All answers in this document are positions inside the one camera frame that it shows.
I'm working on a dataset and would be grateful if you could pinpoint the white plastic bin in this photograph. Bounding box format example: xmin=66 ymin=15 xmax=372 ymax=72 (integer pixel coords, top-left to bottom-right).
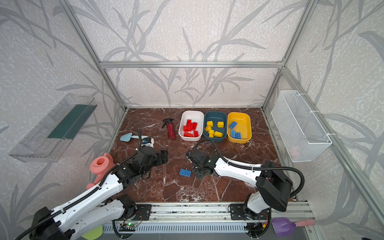
xmin=179 ymin=111 xmax=204 ymax=142

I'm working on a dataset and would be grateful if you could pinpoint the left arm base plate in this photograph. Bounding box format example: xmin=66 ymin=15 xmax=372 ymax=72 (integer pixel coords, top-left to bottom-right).
xmin=132 ymin=204 xmax=152 ymax=221

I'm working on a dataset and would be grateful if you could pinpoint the clear acrylic wall shelf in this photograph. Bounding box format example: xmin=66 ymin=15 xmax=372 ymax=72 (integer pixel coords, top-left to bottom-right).
xmin=9 ymin=94 xmax=97 ymax=163

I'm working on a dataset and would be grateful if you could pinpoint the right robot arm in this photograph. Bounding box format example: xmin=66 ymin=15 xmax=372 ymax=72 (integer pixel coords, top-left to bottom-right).
xmin=186 ymin=140 xmax=305 ymax=220

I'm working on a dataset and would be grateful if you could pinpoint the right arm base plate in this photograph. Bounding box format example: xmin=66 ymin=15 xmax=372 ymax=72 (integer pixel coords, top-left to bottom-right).
xmin=229 ymin=204 xmax=272 ymax=222

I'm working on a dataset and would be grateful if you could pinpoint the green toy spatula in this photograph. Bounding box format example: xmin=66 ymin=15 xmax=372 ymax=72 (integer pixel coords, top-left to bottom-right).
xmin=82 ymin=226 xmax=103 ymax=240

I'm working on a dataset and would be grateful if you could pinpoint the yellow tall brick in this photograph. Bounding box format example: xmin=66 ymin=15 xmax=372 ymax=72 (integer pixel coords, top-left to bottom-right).
xmin=217 ymin=122 xmax=225 ymax=128

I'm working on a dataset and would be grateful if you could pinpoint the aluminium front rail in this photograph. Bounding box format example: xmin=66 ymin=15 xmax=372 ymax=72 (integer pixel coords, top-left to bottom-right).
xmin=116 ymin=202 xmax=315 ymax=234

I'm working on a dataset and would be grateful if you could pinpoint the purple toy shovel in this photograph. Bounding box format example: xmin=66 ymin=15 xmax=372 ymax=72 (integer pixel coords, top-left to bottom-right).
xmin=271 ymin=218 xmax=316 ymax=237

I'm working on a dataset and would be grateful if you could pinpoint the white wire basket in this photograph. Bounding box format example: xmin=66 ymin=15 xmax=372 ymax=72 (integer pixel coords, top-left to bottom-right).
xmin=272 ymin=90 xmax=333 ymax=163

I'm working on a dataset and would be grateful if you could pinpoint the pink watering can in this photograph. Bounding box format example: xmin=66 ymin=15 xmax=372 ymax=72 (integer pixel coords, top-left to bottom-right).
xmin=87 ymin=153 xmax=116 ymax=190

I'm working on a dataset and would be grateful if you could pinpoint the teal toy scraper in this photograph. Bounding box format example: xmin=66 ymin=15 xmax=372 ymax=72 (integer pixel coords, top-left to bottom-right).
xmin=120 ymin=133 xmax=139 ymax=142

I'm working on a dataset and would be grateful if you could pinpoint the yellow plastic bin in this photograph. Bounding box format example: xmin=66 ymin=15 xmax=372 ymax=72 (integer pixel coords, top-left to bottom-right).
xmin=227 ymin=112 xmax=252 ymax=144

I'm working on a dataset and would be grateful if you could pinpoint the blue brick low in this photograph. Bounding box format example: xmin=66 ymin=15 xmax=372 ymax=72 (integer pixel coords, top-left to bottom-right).
xmin=179 ymin=169 xmax=192 ymax=178

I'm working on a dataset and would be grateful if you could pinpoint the yellow curved brick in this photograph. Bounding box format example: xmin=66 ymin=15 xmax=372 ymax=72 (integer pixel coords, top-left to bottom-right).
xmin=213 ymin=131 xmax=224 ymax=138

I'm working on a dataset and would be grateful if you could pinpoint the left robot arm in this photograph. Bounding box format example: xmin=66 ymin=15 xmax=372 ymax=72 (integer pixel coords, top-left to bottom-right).
xmin=17 ymin=145 xmax=168 ymax=240

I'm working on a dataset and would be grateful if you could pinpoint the teal plastic bin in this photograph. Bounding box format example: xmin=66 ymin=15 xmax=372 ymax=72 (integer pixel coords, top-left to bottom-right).
xmin=203 ymin=111 xmax=227 ymax=143

